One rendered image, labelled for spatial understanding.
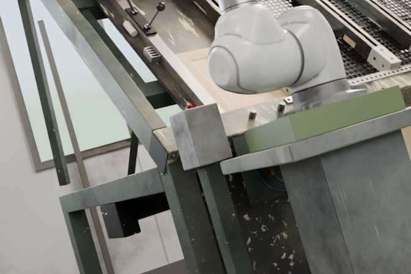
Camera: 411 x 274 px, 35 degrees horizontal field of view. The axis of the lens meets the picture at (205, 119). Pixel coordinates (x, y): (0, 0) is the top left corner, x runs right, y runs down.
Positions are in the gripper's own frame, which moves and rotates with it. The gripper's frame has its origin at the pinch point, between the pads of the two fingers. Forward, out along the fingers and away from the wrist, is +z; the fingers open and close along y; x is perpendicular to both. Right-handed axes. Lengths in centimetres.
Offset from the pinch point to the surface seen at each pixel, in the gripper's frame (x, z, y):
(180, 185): 41, 60, 11
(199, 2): -49, 21, -34
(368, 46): -9, 47, -94
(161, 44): -18.7, 27.4, -5.8
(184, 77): 1.6, 36.6, -7.6
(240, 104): 15, 48, -23
